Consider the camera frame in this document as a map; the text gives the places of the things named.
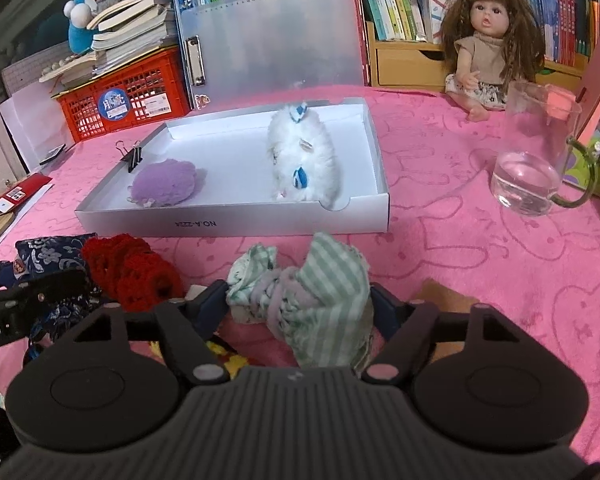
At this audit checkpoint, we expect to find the translucent clip folder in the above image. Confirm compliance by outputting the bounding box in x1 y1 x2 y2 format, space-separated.
172 0 370 112

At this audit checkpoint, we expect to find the yellow crocheted hair tie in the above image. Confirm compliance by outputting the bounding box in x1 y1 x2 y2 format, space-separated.
150 337 253 380

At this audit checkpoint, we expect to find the white fluffy scrunchie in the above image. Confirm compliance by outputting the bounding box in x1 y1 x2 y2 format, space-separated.
266 102 344 209

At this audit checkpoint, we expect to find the black binder clip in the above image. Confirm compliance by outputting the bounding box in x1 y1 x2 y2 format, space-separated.
115 139 145 174

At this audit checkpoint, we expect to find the pink printed tablecloth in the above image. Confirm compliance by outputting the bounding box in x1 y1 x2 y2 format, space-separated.
0 84 600 466

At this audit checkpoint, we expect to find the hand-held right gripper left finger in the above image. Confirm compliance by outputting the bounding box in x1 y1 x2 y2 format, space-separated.
72 282 231 387

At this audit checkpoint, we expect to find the red envelope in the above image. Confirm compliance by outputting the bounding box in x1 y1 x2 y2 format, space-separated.
0 172 54 217

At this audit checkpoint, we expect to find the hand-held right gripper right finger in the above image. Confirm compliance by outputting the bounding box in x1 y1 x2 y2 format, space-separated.
360 284 527 387

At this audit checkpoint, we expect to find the purple fluffy scrunchie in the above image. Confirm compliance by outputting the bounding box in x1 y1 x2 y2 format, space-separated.
129 158 207 207

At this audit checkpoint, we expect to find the brown cardboard piece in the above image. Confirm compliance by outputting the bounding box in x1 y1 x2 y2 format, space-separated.
419 279 482 359

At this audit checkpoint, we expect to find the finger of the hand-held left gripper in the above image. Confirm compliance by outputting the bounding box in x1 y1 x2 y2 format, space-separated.
7 267 91 317

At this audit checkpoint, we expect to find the red plastic crate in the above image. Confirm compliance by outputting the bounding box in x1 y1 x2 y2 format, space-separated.
54 44 192 144

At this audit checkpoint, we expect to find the pink sticky note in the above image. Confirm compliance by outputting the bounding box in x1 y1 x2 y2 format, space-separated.
544 85 582 122

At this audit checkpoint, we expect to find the stack of worn books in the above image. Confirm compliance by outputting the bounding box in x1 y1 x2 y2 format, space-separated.
39 0 182 97

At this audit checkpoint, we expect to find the red crocheted scrunchie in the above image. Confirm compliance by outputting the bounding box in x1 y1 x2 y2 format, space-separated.
81 233 187 312

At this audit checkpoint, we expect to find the brown-haired doll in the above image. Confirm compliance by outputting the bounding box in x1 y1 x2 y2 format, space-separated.
441 0 547 122

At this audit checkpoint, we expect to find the blue floral scrunchie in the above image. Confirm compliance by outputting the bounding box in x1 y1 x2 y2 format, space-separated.
14 233 103 361

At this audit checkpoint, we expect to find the blue cat plush toy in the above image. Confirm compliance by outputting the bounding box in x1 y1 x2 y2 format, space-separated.
63 0 112 54

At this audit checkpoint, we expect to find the glass pitcher with green handle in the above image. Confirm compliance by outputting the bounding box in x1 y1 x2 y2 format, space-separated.
489 79 600 218

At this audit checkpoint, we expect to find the white cardboard box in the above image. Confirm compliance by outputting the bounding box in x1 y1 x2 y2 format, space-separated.
74 98 392 239

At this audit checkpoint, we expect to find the wooden drawer box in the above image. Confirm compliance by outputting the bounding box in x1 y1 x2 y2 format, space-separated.
366 20 592 89

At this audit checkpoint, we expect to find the small black card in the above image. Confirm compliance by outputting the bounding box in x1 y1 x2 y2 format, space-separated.
39 143 68 166

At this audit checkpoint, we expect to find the green striped scrunchie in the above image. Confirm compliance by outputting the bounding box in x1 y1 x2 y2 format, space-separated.
226 232 374 368

